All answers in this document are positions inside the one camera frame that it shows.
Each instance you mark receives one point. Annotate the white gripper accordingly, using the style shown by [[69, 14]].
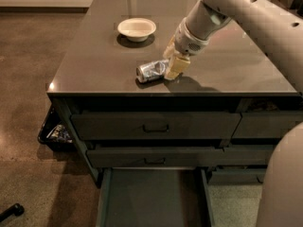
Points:
[[188, 41]]

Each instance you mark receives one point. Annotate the crushed silver redbull can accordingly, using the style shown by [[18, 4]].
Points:
[[151, 71]]

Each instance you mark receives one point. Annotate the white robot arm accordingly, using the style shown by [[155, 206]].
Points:
[[278, 34]]

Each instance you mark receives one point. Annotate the top left drawer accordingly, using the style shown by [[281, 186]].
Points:
[[155, 125]]

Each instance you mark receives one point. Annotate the middle left drawer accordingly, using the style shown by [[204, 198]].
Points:
[[147, 157]]

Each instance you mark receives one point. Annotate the top right drawer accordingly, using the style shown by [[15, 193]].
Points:
[[266, 125]]

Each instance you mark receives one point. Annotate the middle right drawer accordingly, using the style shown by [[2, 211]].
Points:
[[247, 155]]

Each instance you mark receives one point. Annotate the open bottom left drawer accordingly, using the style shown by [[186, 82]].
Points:
[[154, 197]]

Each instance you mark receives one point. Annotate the white bowl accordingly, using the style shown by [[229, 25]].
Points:
[[136, 29]]

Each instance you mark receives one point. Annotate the dark cabinet with drawers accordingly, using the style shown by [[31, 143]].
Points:
[[180, 83]]

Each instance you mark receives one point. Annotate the black bin with trash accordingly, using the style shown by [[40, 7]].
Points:
[[54, 134]]

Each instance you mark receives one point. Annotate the black object on floor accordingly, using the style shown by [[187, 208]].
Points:
[[16, 209]]

